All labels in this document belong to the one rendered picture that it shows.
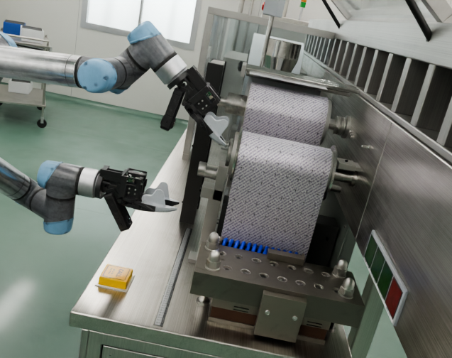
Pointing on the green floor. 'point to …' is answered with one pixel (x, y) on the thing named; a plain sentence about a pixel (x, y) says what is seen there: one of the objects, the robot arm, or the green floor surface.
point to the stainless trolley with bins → (23, 91)
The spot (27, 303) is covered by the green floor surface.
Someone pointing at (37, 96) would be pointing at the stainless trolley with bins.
